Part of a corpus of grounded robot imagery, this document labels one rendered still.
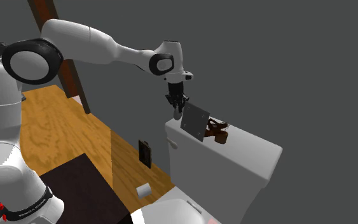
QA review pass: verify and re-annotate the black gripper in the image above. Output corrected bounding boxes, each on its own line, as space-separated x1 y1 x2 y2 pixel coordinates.
165 81 189 113

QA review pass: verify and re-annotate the white oval object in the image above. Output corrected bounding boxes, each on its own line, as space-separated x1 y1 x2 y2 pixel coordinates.
173 105 184 121

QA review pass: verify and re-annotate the grey square plate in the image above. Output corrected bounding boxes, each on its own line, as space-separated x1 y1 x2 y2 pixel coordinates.
180 101 211 143

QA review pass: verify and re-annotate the brown sandal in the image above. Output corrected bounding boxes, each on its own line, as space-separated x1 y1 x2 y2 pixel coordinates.
203 117 230 144

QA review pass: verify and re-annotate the white toilet paper roll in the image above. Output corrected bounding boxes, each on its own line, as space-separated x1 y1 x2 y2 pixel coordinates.
135 182 153 199

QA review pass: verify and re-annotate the dark robot stand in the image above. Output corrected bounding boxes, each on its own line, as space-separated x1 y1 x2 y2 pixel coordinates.
0 153 134 224

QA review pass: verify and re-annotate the brown door frame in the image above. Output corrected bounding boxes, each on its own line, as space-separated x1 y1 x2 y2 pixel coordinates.
27 0 92 115

